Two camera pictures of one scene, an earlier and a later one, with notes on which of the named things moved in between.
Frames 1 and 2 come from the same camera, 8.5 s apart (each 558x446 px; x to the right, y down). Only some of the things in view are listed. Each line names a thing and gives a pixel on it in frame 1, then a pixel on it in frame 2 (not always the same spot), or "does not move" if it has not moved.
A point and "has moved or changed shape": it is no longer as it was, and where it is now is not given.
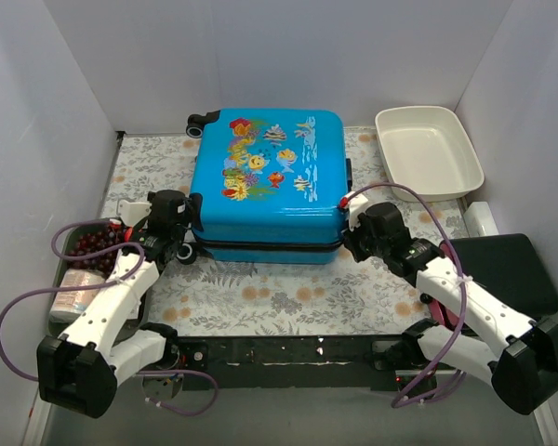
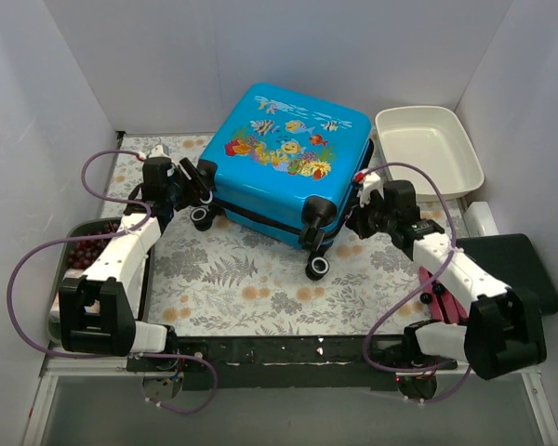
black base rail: x=294 y=363 does not move
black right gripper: x=350 y=233 → x=356 y=218
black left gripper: x=193 y=210 → x=188 y=177
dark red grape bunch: x=86 y=239 does not move
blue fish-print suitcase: x=270 y=183 has moved or changed shape
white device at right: x=480 y=220 does not move
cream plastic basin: x=427 y=150 does not move
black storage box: x=507 y=267 does not move
